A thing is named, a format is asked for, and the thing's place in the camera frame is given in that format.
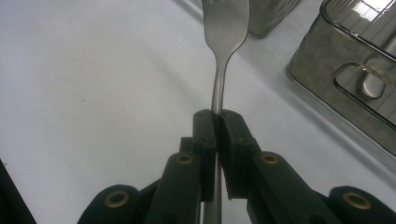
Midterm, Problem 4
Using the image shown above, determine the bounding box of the smoky transparent plastic bin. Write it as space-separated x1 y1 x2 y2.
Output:
289 0 396 157
247 0 303 37

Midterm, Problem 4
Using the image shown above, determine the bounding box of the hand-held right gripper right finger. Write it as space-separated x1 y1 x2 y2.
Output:
217 108 263 201

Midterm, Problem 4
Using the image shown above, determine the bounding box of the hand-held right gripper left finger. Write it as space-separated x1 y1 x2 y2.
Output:
179 108 218 203

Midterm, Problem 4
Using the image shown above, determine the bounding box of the steel fork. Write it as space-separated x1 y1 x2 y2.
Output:
201 0 250 224

